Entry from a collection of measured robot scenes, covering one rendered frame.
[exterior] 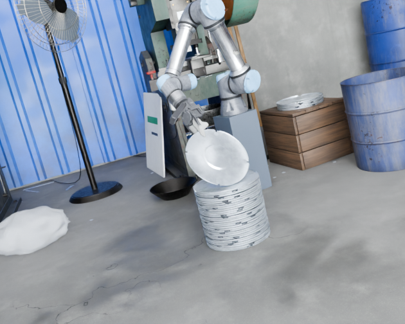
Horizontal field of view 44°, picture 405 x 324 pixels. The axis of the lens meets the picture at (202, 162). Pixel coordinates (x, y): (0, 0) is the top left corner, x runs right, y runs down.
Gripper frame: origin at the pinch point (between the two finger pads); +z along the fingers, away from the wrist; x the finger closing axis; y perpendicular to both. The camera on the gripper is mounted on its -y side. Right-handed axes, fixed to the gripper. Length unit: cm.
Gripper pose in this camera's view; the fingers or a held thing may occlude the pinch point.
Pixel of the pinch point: (202, 135)
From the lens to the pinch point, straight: 220.3
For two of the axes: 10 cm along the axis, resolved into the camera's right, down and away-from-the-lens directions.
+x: -3.3, 5.8, 7.4
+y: 7.5, -3.2, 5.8
